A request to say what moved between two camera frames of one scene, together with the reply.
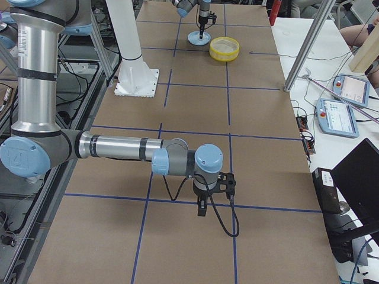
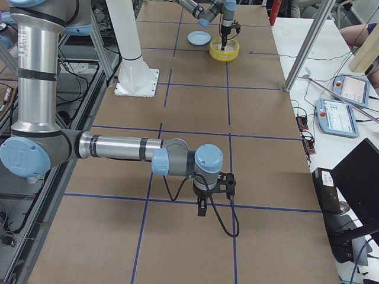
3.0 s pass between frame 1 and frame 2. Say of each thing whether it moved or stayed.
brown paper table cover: stayed
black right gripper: stayed
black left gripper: moved
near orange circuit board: stayed
